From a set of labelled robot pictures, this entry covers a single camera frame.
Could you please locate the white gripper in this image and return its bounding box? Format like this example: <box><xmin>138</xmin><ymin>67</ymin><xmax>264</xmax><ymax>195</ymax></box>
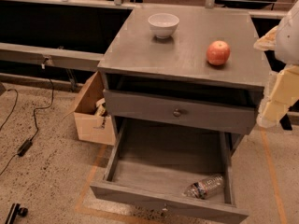
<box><xmin>253</xmin><ymin>1</ymin><xmax>299</xmax><ymax>128</ymax></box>

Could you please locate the clear plastic water bottle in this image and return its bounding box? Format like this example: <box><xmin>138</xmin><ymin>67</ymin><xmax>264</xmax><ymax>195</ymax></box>
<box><xmin>183</xmin><ymin>174</ymin><xmax>224</xmax><ymax>200</ymax></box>

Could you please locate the closed grey drawer with knob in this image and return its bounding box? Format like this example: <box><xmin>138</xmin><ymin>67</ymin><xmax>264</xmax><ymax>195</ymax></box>
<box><xmin>104</xmin><ymin>90</ymin><xmax>255</xmax><ymax>134</ymax></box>

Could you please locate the open grey bottom drawer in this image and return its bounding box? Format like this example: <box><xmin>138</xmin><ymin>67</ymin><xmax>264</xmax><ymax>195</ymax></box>
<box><xmin>91</xmin><ymin>119</ymin><xmax>249</xmax><ymax>224</ymax></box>

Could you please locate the red apple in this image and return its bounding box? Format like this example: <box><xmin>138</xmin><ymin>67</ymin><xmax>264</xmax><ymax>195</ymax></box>
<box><xmin>206</xmin><ymin>40</ymin><xmax>231</xmax><ymax>65</ymax></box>

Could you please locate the grey wooden cabinet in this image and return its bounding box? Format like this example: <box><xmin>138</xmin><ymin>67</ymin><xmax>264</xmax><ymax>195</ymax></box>
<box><xmin>98</xmin><ymin>6</ymin><xmax>270</xmax><ymax>148</ymax></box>

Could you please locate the white ceramic bowl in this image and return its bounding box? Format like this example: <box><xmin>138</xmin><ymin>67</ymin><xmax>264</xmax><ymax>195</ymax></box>
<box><xmin>148</xmin><ymin>13</ymin><xmax>179</xmax><ymax>39</ymax></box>

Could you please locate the cardboard box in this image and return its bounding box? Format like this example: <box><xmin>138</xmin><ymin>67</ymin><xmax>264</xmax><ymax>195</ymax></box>
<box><xmin>65</xmin><ymin>72</ymin><xmax>116</xmax><ymax>146</ymax></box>

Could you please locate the black clamp on floor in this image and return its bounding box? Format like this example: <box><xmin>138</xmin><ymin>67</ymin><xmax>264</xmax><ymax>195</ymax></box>
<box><xmin>5</xmin><ymin>203</ymin><xmax>28</xmax><ymax>224</ymax></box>

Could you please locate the grey metal rail frame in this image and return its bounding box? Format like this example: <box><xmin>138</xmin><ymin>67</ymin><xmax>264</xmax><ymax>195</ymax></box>
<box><xmin>1</xmin><ymin>0</ymin><xmax>296</xmax><ymax>71</ymax></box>

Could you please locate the black power cable with adapter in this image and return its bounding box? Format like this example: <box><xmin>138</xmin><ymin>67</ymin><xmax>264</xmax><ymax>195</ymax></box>
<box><xmin>0</xmin><ymin>77</ymin><xmax>55</xmax><ymax>176</ymax></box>

